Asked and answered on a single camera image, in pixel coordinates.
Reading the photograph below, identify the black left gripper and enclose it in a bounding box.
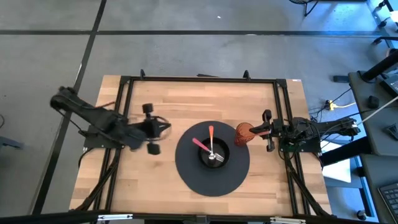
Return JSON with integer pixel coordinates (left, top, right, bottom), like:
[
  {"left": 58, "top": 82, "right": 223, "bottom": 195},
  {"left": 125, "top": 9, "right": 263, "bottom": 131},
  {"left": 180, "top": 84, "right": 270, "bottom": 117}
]
[{"left": 135, "top": 103, "right": 172, "bottom": 156}]

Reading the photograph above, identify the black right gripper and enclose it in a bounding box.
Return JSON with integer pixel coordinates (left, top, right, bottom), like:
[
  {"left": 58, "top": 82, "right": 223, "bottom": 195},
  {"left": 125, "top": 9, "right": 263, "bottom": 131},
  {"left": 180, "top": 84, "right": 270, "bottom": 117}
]
[{"left": 249, "top": 109, "right": 283, "bottom": 152}]

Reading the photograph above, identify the red faceted plastic tumbler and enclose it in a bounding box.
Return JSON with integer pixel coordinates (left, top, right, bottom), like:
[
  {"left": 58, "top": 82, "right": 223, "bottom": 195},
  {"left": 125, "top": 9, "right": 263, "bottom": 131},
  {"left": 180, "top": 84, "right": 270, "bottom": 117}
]
[{"left": 234, "top": 122, "right": 256, "bottom": 147}]

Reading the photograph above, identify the fork with red handle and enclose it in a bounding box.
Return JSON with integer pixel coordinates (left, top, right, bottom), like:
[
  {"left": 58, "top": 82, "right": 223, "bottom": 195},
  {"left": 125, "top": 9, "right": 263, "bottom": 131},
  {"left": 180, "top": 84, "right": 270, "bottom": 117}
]
[{"left": 192, "top": 137, "right": 225, "bottom": 164}]

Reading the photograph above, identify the spoon with orange handle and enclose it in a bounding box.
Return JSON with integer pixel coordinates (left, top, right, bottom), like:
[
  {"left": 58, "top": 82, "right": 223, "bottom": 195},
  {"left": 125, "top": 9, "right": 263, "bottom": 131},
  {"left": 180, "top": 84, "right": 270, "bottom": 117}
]
[{"left": 208, "top": 124, "right": 217, "bottom": 162}]

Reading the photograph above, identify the black bowl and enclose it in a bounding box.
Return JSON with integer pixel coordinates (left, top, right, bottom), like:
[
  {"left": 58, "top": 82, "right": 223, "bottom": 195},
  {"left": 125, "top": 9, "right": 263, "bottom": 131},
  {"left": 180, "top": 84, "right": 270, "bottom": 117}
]
[{"left": 198, "top": 137, "right": 231, "bottom": 169}]

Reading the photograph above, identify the dark round woven placemat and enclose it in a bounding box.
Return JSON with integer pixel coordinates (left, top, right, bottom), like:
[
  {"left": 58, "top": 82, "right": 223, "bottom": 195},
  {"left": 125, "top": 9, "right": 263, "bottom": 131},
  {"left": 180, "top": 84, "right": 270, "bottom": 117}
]
[{"left": 175, "top": 120, "right": 251, "bottom": 197}]

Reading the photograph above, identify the white sheet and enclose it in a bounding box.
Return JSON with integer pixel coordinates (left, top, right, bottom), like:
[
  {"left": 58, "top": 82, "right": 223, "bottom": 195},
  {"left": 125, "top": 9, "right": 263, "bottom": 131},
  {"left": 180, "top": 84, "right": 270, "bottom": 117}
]
[{"left": 322, "top": 142, "right": 352, "bottom": 184}]

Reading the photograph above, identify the black metal bar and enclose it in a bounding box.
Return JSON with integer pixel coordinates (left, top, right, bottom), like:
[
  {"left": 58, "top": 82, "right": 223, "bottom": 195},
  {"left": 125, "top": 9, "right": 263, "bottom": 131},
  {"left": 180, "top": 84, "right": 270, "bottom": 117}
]
[
  {"left": 320, "top": 136, "right": 374, "bottom": 166},
  {"left": 362, "top": 48, "right": 398, "bottom": 82}
]

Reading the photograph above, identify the office desk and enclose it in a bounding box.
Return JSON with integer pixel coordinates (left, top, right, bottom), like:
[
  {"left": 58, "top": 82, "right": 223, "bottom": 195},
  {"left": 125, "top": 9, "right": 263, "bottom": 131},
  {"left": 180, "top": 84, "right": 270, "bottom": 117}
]
[
  {"left": 360, "top": 154, "right": 398, "bottom": 224},
  {"left": 348, "top": 70, "right": 398, "bottom": 156}
]

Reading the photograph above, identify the small black device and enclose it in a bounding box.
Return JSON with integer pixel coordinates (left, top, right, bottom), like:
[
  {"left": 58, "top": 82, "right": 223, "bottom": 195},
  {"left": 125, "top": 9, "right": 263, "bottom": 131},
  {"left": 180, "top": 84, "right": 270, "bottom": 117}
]
[{"left": 368, "top": 95, "right": 381, "bottom": 110}]

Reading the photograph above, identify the black flat device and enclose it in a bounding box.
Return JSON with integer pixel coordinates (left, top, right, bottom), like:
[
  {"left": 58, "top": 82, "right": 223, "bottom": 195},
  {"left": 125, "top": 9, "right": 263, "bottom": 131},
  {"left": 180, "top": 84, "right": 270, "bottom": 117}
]
[{"left": 379, "top": 73, "right": 398, "bottom": 97}]

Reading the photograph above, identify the computer keyboard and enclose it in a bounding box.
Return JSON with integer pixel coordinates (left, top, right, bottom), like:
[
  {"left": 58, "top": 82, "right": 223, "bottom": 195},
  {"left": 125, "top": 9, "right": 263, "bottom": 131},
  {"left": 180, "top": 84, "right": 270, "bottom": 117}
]
[{"left": 377, "top": 182, "right": 398, "bottom": 223}]

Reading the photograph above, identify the black aluminium table frame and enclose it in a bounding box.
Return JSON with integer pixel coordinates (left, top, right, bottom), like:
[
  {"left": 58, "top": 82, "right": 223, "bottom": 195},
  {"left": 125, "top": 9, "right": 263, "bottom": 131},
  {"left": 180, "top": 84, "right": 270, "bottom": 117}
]
[{"left": 0, "top": 68, "right": 398, "bottom": 224}]

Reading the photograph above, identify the yellow power cable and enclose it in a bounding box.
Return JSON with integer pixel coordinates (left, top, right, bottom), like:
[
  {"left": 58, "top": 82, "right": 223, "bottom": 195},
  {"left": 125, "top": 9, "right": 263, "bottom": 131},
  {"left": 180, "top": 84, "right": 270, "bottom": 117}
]
[{"left": 325, "top": 99, "right": 357, "bottom": 111}]

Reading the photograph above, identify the silver metal bracket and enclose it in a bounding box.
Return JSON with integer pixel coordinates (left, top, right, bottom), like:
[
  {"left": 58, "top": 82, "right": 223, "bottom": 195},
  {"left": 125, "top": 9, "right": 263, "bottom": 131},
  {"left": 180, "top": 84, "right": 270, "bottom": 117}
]
[
  {"left": 269, "top": 217, "right": 307, "bottom": 224},
  {"left": 97, "top": 213, "right": 134, "bottom": 222}
]

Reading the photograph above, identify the white cable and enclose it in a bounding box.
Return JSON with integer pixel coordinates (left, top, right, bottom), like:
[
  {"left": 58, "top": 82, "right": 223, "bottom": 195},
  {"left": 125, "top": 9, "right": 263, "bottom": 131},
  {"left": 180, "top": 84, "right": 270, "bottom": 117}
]
[{"left": 356, "top": 96, "right": 398, "bottom": 127}]

